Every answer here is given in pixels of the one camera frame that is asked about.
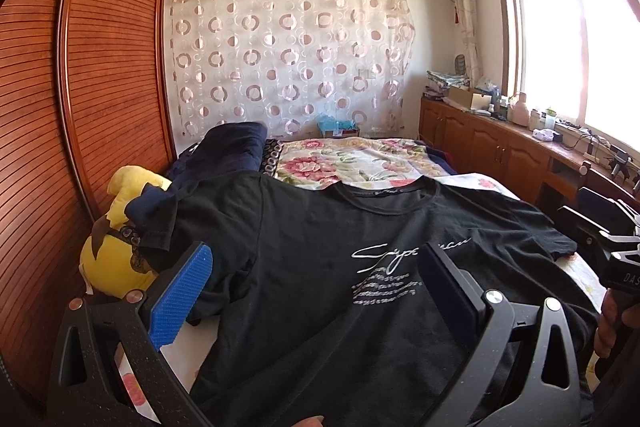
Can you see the black printed t-shirt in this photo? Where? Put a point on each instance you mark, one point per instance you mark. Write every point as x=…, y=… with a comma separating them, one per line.
x=370, y=286

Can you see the wooden cabinet counter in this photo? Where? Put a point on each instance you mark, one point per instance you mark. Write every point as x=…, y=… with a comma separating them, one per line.
x=498, y=149

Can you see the yellow plush toy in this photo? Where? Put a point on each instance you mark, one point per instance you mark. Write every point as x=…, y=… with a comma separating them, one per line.
x=109, y=262

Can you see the blue tissue pack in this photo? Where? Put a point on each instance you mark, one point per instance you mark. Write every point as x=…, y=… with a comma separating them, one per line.
x=332, y=128

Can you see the lavender cloth on counter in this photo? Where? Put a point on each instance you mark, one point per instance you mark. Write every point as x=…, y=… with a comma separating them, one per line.
x=543, y=135

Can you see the patterned medallion folded quilt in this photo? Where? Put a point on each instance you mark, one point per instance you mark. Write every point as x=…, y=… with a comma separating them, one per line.
x=271, y=153

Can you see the person's right hand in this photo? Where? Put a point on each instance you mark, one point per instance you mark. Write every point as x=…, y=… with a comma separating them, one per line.
x=612, y=315

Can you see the pink circle sheer curtain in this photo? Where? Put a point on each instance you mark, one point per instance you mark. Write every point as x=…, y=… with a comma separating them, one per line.
x=287, y=64

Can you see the cardboard box on counter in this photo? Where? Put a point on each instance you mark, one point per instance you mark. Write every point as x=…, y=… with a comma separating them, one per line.
x=469, y=99

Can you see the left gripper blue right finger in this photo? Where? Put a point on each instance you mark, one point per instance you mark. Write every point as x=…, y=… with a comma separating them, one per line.
x=545, y=390

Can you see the pink bottle on counter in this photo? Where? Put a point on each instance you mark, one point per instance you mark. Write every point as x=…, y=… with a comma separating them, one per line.
x=518, y=111

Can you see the navy blue folded blanket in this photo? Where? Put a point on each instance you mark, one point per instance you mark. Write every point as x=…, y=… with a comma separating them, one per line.
x=224, y=149

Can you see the window with wooden frame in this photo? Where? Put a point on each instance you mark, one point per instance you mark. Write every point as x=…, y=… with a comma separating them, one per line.
x=577, y=60

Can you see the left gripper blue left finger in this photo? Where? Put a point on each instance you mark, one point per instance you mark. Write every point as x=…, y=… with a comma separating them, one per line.
x=86, y=388

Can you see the dark wooden chair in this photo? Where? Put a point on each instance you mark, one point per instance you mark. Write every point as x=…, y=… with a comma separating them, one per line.
x=605, y=191

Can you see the large rose floral blanket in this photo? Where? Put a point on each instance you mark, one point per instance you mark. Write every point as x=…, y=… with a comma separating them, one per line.
x=361, y=162

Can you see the white flower print bedsheet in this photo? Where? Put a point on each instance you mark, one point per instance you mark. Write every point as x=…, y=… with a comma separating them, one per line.
x=500, y=186

